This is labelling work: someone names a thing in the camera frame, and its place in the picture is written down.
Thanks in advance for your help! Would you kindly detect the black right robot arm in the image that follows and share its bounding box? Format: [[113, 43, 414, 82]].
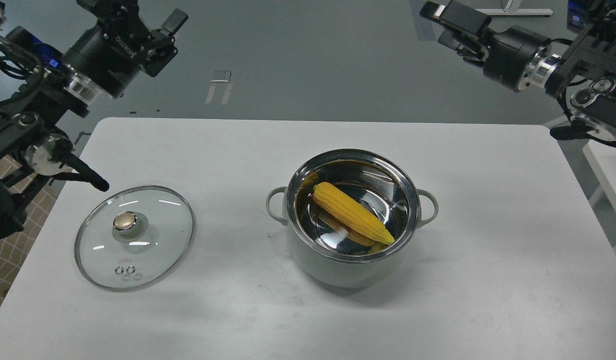
[[419, 0, 616, 148]]

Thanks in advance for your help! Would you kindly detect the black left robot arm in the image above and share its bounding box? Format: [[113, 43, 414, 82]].
[[0, 0, 188, 240]]

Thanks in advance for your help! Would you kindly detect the grey steel cooking pot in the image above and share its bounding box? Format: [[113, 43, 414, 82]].
[[266, 148, 439, 289]]

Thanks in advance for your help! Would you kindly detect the yellow corn cob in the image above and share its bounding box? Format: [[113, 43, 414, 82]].
[[312, 182, 395, 246]]

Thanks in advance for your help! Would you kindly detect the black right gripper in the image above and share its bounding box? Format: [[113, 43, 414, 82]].
[[419, 0, 561, 92]]

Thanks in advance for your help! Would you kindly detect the beige checkered cloth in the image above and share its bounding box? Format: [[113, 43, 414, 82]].
[[0, 112, 58, 328]]

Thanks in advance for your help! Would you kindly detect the glass pot lid gold knob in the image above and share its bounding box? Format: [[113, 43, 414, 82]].
[[74, 185, 195, 291]]

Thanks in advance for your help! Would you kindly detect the white table foot bar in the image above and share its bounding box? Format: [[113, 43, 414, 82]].
[[477, 0, 554, 17]]

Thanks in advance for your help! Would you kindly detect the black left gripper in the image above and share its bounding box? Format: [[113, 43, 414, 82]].
[[63, 0, 189, 98]]

